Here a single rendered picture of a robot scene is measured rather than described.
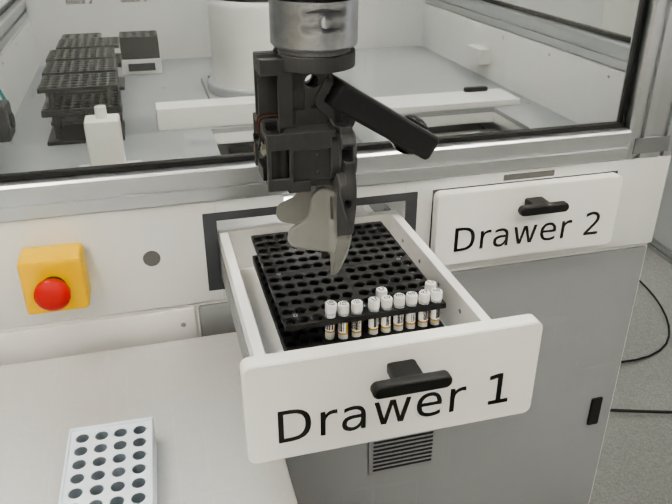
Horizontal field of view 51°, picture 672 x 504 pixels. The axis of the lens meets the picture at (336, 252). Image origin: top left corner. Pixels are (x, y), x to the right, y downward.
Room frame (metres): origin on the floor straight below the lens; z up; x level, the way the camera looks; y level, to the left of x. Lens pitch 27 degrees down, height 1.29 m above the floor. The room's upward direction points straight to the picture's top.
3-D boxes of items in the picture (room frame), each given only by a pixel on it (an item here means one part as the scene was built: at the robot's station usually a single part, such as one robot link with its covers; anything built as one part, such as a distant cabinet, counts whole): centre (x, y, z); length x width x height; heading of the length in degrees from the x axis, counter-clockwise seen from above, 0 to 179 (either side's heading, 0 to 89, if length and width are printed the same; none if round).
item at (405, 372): (0.51, -0.06, 0.91); 0.07 x 0.04 x 0.01; 105
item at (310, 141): (0.61, 0.03, 1.11); 0.09 x 0.08 x 0.12; 105
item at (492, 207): (0.93, -0.28, 0.87); 0.29 x 0.02 x 0.11; 105
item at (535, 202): (0.90, -0.28, 0.91); 0.07 x 0.04 x 0.01; 105
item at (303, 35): (0.61, 0.02, 1.19); 0.08 x 0.08 x 0.05
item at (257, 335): (0.74, 0.00, 0.86); 0.40 x 0.26 x 0.06; 15
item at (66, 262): (0.74, 0.34, 0.88); 0.07 x 0.05 x 0.07; 105
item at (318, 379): (0.54, -0.06, 0.87); 0.29 x 0.02 x 0.11; 105
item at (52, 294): (0.71, 0.33, 0.88); 0.04 x 0.03 x 0.04; 105
